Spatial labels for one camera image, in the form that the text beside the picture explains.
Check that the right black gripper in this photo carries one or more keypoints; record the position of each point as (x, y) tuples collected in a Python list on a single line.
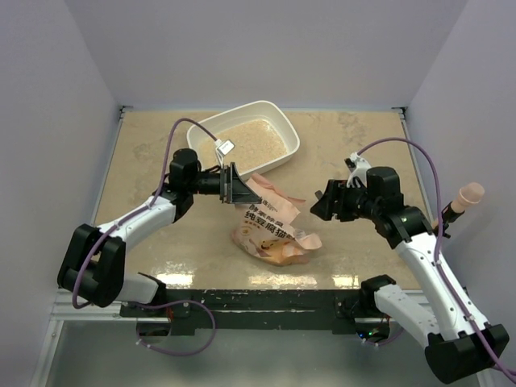
[(336, 189)]

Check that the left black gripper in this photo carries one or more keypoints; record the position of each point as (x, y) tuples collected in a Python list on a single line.
[(232, 189)]

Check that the orange cat litter bag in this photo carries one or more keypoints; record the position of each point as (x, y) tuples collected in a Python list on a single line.
[(266, 230)]

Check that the white litter box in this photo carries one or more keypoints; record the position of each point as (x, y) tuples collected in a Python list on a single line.
[(263, 136)]

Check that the beige litter scoop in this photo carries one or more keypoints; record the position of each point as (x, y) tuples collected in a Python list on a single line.
[(469, 195)]

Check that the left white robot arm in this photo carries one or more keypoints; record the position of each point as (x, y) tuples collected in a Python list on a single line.
[(94, 265)]

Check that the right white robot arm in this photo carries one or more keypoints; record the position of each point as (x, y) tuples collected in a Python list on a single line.
[(457, 339)]

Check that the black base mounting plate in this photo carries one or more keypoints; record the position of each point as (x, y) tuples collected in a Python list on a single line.
[(336, 311)]

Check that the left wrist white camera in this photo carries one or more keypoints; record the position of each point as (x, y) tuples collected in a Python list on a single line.
[(223, 147)]

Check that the wrist white camera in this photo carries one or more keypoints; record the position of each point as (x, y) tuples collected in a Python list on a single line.
[(223, 147), (358, 167)]

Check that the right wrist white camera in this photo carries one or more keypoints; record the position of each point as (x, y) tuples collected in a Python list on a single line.
[(358, 167)]

